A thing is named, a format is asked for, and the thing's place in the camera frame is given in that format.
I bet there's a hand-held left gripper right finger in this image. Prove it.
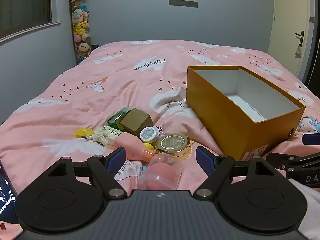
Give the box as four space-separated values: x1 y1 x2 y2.
194 146 275 198

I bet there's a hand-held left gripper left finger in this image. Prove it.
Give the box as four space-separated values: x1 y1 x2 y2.
47 147 128 198

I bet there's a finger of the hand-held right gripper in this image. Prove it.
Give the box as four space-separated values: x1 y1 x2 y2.
266 152 320 172
302 133 320 145

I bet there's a pink bottle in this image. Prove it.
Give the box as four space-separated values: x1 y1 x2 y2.
114 132 157 163

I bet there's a white printed tag card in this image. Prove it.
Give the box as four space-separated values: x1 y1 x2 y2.
103 125 124 149

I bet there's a gold round compact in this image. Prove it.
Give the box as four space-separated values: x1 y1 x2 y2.
155 133 193 160

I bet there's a glitter lid jar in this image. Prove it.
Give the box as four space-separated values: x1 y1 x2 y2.
139 126 159 144

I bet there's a small brown box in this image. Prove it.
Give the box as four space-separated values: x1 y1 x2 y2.
119 107 153 138

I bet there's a green glass bottle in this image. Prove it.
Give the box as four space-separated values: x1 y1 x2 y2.
107 107 132 128

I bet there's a yellow round case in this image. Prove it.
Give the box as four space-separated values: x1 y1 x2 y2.
76 128 94 139

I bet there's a clear case with pink sponge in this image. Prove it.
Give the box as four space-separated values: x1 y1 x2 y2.
137 154 184 190

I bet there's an orange cardboard box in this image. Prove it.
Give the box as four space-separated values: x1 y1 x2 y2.
186 65 306 161

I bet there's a pink printed blanket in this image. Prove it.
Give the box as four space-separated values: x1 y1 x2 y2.
0 39 320 233

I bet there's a dark tall panel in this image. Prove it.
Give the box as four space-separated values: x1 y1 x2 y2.
304 0 320 88

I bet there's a dark printed packet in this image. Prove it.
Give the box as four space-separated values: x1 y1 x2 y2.
0 159 19 224

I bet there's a cream door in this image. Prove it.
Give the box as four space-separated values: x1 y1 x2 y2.
267 0 313 77

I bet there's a clear tube of plush toys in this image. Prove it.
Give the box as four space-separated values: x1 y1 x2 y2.
70 0 92 64

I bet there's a window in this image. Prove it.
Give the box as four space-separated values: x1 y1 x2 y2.
0 0 62 43

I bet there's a black door handle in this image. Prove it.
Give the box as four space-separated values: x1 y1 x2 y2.
295 31 305 47

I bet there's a grey wall plate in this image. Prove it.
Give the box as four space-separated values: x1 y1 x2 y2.
169 0 198 8

